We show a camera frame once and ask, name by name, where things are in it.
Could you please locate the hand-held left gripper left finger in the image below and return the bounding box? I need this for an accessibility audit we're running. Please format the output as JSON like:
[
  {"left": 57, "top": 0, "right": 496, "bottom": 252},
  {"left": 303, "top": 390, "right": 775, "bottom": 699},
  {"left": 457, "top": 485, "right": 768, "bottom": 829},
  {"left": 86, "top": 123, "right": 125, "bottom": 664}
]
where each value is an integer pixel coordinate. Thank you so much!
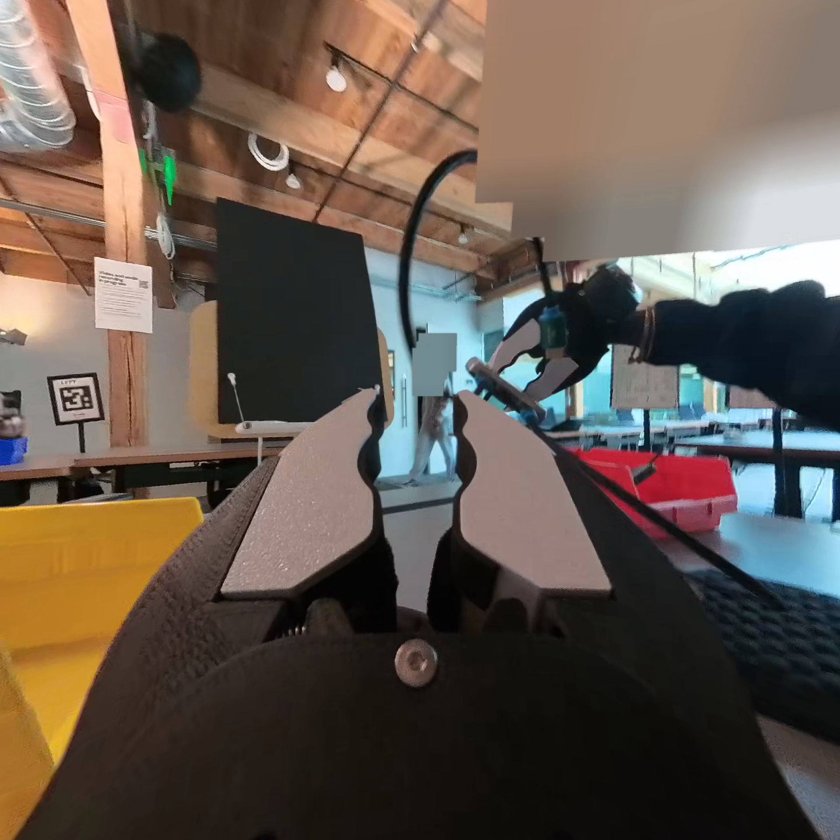
[{"left": 220, "top": 387, "right": 401, "bottom": 601}]

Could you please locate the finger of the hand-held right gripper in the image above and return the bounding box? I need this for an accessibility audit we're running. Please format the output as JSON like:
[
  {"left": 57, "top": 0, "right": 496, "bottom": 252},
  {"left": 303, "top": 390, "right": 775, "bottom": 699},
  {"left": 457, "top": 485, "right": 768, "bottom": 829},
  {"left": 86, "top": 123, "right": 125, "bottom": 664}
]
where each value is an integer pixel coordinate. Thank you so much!
[
  {"left": 487, "top": 295, "right": 565, "bottom": 376},
  {"left": 525, "top": 348, "right": 611, "bottom": 403}
]

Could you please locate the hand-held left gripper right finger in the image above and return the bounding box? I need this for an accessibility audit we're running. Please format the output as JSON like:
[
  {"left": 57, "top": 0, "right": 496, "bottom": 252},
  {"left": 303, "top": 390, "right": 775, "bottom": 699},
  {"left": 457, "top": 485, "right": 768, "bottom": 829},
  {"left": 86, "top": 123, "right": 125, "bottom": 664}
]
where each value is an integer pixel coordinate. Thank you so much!
[{"left": 451, "top": 390, "right": 614, "bottom": 596}]

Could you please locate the red plastic bin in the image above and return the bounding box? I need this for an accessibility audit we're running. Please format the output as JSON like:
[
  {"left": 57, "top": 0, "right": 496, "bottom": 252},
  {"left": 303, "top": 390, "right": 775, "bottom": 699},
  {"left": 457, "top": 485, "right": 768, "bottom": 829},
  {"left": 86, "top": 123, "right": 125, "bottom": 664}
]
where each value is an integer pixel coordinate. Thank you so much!
[{"left": 567, "top": 448, "right": 739, "bottom": 540}]

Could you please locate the yellow plastic bin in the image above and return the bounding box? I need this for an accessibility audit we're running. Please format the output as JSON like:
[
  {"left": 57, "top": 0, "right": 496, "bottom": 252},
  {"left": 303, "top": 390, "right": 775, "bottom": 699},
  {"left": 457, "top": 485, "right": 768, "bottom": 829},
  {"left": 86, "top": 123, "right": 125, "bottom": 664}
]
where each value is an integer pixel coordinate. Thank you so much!
[{"left": 0, "top": 497, "right": 204, "bottom": 840}]

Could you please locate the person's right forearm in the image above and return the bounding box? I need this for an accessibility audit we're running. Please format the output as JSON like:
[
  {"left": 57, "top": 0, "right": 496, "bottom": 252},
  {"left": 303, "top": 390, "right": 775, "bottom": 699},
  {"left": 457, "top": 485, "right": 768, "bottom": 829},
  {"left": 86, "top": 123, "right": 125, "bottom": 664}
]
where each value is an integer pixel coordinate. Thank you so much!
[{"left": 646, "top": 281, "right": 840, "bottom": 431}]

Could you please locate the person's right hand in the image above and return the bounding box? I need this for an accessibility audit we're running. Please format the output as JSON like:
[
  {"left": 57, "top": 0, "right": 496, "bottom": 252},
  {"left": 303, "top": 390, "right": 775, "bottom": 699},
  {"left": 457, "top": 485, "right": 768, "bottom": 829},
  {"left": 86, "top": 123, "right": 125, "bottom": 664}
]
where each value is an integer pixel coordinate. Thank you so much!
[{"left": 592, "top": 310, "right": 639, "bottom": 363}]

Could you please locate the schedule whiteboard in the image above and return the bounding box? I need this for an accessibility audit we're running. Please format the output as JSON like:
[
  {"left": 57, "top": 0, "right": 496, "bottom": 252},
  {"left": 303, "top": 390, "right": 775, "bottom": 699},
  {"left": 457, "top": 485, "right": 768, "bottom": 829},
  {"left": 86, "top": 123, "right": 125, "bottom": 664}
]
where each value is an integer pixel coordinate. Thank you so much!
[{"left": 610, "top": 344, "right": 680, "bottom": 411}]

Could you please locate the wooden book stand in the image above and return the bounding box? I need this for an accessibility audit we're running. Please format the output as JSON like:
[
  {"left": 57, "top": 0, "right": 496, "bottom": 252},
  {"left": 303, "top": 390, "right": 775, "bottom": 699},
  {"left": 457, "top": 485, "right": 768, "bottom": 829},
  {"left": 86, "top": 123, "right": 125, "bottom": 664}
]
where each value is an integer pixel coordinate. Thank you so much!
[{"left": 189, "top": 298, "right": 396, "bottom": 463}]

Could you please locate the wooden top desk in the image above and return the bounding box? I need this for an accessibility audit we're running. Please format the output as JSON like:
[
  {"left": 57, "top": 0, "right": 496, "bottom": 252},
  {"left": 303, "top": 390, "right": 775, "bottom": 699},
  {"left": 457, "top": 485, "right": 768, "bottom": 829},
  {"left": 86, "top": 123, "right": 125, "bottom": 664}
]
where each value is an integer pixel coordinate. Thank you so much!
[{"left": 0, "top": 445, "right": 283, "bottom": 509}]

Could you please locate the black square board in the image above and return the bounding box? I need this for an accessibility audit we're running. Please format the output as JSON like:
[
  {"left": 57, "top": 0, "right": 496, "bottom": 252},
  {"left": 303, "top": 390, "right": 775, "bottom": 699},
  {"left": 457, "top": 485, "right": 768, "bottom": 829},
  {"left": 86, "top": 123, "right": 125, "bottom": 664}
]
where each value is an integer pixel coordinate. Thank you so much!
[{"left": 215, "top": 197, "right": 389, "bottom": 426}]

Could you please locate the black white marker sign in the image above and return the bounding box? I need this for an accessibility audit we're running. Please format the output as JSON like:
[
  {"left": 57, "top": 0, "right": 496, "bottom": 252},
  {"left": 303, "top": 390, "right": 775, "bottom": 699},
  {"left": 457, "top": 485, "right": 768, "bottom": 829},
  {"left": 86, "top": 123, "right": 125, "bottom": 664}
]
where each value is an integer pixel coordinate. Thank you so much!
[{"left": 47, "top": 373, "right": 106, "bottom": 454}]

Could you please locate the white paper notice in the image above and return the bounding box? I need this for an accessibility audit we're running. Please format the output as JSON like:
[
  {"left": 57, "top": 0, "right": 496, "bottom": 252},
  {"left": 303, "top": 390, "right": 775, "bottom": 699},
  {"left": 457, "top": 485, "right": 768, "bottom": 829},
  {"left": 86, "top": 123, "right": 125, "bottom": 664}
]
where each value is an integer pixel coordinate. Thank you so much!
[{"left": 95, "top": 257, "right": 154, "bottom": 333}]

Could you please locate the black mesh pad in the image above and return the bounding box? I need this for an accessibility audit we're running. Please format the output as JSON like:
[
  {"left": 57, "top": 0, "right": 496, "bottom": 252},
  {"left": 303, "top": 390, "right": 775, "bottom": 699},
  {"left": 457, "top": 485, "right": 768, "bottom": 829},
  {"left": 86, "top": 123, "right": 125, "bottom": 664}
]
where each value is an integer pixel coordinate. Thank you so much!
[{"left": 682, "top": 567, "right": 840, "bottom": 742}]

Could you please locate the green exit sign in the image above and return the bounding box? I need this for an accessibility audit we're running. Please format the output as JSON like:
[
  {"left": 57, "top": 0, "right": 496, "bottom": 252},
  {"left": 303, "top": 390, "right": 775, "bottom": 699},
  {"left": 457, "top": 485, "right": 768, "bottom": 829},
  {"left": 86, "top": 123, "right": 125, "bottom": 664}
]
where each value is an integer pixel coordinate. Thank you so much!
[{"left": 138, "top": 147, "right": 178, "bottom": 207}]

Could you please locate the black round ceiling fixture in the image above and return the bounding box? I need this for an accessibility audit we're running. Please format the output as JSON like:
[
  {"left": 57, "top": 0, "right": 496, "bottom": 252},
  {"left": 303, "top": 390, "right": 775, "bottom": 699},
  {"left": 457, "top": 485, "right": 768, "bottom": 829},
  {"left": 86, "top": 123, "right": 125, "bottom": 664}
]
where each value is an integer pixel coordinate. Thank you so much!
[{"left": 134, "top": 33, "right": 201, "bottom": 112}]

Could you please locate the gold bracelet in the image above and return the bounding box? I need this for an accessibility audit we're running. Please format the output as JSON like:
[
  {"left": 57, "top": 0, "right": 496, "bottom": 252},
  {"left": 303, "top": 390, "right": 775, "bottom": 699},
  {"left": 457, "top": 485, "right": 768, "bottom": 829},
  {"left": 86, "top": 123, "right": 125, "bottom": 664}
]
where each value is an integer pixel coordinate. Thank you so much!
[{"left": 629, "top": 307, "right": 657, "bottom": 365}]

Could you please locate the wooden post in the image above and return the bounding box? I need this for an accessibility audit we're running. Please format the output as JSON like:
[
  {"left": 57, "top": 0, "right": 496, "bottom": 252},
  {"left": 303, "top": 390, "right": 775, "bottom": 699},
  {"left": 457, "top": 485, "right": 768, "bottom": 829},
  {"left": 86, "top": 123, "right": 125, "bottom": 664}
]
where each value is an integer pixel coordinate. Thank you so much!
[{"left": 66, "top": 0, "right": 177, "bottom": 500}]

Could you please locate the silver air duct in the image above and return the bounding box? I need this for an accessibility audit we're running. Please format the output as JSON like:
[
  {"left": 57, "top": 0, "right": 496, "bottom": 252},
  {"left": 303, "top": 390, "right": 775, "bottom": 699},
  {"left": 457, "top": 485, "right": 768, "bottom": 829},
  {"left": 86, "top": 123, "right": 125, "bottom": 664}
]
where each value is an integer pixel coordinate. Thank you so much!
[{"left": 0, "top": 0, "right": 76, "bottom": 153}]

